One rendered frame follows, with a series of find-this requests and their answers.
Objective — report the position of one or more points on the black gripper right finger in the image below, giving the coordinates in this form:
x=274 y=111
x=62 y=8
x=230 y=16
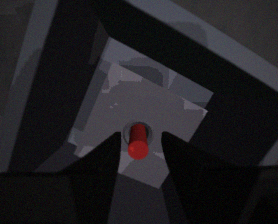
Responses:
x=212 y=190

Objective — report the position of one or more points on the red peg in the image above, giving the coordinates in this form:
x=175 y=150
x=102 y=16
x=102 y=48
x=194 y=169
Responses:
x=138 y=146

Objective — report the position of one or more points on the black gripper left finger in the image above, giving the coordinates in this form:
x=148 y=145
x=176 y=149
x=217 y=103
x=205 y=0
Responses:
x=81 y=193

